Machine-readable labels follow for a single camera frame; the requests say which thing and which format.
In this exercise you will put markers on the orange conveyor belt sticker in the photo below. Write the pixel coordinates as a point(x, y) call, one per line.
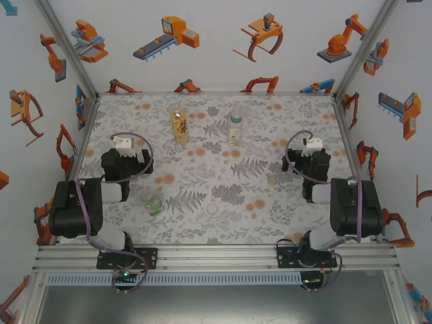
point(175, 32)
point(410, 114)

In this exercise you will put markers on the yellow bottle cap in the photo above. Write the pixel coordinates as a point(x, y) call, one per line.
point(271, 181)

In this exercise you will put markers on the white bottle cap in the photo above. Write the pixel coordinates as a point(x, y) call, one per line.
point(212, 208)

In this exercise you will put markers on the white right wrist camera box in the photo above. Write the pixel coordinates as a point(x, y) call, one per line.
point(313, 145)

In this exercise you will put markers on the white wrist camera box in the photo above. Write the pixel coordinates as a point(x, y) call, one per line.
point(313, 145)
point(124, 145)

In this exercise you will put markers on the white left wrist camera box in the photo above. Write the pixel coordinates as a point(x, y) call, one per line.
point(124, 145)

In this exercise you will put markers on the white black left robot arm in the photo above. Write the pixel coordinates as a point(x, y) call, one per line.
point(74, 209)

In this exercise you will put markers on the blue orange gantry sticker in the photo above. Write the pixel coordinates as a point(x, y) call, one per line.
point(324, 83)
point(8, 10)
point(416, 297)
point(80, 108)

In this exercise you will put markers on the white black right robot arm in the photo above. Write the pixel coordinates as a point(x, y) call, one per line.
point(351, 209)

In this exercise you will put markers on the green label plastic bottle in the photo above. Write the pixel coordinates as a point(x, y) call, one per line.
point(153, 204)

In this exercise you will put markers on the small circuit board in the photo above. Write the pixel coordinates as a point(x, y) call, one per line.
point(312, 280)
point(125, 274)

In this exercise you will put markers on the aluminium table back rail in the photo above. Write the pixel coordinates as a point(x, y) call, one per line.
point(219, 93)

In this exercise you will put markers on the clear bottle white green label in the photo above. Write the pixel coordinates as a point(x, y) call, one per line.
point(235, 133)

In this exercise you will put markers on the yellow label plastic bottle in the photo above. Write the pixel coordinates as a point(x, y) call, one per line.
point(179, 128)

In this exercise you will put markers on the aluminium frame leg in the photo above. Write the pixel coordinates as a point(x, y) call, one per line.
point(32, 303)
point(400, 297)

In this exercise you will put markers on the aluminium table side rail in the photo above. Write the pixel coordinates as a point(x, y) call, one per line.
point(351, 141)
point(82, 141)

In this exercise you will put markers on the aluminium front rail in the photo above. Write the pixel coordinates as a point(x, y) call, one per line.
point(216, 258)

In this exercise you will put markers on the orange blue machine sticker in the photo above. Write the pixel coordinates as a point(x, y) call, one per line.
point(88, 40)
point(374, 62)

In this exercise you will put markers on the orange claw gripper sticker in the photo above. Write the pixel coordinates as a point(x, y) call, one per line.
point(265, 30)
point(23, 108)

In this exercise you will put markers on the aluminium frame post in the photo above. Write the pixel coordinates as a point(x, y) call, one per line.
point(67, 47)
point(366, 47)

